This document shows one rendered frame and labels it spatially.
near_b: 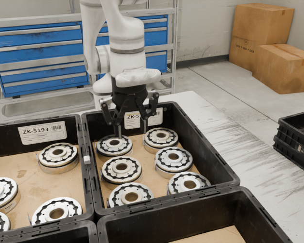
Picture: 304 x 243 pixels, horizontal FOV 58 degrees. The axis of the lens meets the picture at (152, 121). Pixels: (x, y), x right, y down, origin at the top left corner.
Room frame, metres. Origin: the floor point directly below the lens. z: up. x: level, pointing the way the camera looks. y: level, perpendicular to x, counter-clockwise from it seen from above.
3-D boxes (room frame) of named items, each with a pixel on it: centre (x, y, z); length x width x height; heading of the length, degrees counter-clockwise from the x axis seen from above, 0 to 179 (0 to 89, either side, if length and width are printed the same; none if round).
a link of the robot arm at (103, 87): (0.91, 0.17, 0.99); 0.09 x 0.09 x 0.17; 24
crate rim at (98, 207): (0.57, 0.01, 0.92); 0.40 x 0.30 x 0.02; 16
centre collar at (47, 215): (0.40, 0.20, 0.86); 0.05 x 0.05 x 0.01
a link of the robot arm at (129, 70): (0.54, 0.04, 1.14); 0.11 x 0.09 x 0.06; 24
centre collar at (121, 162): (0.55, 0.08, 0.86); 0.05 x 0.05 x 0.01
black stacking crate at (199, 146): (0.57, 0.01, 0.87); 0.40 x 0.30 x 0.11; 16
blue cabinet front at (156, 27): (2.55, 0.18, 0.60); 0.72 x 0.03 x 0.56; 114
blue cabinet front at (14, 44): (2.23, 0.91, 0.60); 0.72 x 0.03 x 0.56; 114
